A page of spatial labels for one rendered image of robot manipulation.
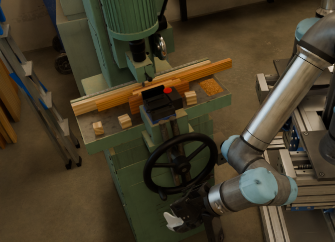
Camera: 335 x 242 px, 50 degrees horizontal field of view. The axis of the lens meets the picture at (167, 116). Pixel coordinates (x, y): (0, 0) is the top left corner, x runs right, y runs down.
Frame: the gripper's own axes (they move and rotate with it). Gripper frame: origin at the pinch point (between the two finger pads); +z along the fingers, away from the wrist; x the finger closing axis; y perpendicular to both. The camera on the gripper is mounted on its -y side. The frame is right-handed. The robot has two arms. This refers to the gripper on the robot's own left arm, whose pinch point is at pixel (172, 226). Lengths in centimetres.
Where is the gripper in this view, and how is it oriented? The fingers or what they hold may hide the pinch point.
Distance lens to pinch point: 105.3
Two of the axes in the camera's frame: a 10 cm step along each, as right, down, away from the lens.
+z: -6.1, 4.3, 6.7
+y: -6.2, -7.8, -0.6
